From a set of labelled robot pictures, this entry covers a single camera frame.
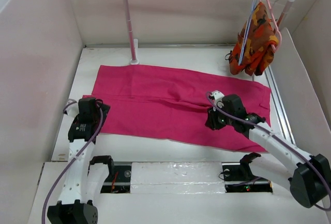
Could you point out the light blue wire hanger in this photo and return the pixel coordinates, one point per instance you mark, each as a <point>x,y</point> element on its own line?
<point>247,28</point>

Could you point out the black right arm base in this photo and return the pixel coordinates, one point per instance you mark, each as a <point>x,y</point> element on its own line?
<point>238,178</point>

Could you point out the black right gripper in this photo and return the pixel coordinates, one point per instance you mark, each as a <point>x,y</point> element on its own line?
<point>211,121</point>

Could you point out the orange camouflage shorts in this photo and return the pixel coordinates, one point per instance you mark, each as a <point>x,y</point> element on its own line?
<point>256,52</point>

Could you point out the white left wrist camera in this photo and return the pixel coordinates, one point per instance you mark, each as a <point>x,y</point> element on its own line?
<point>71,108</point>

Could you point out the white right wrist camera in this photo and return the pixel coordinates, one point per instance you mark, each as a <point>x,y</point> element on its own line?
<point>217,98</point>

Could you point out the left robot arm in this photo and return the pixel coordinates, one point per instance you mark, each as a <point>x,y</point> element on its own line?
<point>72,196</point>

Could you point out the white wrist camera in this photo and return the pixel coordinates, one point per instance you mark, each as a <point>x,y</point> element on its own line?
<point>71,108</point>
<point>217,98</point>

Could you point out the pink trousers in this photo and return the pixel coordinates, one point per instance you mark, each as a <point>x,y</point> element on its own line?
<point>170,103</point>

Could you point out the aluminium table edge rail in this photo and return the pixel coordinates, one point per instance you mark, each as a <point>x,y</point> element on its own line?
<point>283,121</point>

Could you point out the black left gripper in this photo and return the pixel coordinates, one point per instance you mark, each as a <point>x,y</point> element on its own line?
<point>105,110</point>

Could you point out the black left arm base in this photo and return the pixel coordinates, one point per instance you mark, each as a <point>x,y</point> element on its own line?
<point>120,181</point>

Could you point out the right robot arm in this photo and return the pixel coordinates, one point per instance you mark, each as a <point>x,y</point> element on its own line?
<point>305,176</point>

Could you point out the pink plastic hanger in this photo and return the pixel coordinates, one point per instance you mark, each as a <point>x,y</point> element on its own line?
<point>277,31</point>

